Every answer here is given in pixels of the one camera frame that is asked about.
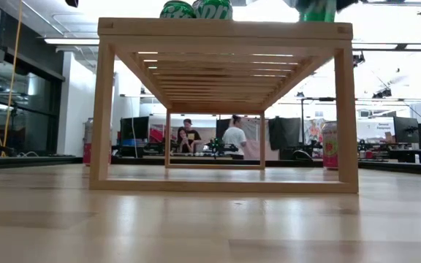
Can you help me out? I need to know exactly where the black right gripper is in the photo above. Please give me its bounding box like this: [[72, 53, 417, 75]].
[[295, 0, 360, 12]]

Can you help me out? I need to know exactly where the green Sprite can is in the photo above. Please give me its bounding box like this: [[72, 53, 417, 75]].
[[191, 0, 234, 20], [159, 0, 197, 20], [298, 0, 338, 23]]

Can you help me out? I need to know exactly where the pink strawberry soda can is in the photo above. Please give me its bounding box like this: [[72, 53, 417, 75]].
[[321, 121, 340, 170]]

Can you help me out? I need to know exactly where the red and silver can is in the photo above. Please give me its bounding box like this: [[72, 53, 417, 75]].
[[83, 117, 95, 167]]

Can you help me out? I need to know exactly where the wooden slatted shelf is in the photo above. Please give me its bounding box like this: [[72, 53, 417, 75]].
[[88, 17, 360, 194]]

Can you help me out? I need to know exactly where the ceiling strip lamp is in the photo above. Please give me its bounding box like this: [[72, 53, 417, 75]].
[[44, 37, 100, 46], [352, 42, 421, 51]]

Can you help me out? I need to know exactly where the black track spotlight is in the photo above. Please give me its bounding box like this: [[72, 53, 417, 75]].
[[369, 86, 393, 99]]

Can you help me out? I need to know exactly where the black framed glass partition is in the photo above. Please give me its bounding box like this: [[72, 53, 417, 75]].
[[0, 0, 65, 158]]

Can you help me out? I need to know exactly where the floral patterned cloth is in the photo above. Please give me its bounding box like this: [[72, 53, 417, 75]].
[[303, 118, 323, 145]]

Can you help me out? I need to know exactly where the black cloth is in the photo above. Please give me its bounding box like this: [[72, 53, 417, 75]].
[[268, 116, 302, 161]]

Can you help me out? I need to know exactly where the white sign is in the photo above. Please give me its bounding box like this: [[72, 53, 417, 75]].
[[356, 116, 396, 144]]

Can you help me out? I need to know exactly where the pale pink cloth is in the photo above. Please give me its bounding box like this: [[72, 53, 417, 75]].
[[241, 116, 261, 161]]

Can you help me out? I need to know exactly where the person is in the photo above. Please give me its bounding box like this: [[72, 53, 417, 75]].
[[175, 126, 194, 153], [183, 118, 202, 144], [221, 114, 248, 161]]

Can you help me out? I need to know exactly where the red panel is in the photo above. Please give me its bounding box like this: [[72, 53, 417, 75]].
[[148, 123, 167, 144]]

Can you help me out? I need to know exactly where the black device with green lights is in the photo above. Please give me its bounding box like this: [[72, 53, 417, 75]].
[[205, 137, 239, 160]]

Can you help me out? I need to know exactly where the black background desk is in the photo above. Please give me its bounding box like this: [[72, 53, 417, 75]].
[[358, 148, 421, 165]]

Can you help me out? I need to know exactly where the black aluminium rig frame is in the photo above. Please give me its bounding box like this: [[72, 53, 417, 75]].
[[0, 155, 421, 178]]

